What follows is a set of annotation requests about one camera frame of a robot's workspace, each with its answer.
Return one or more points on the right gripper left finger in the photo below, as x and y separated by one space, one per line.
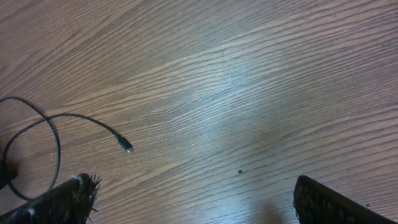
69 203

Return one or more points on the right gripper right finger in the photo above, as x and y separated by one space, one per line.
315 203

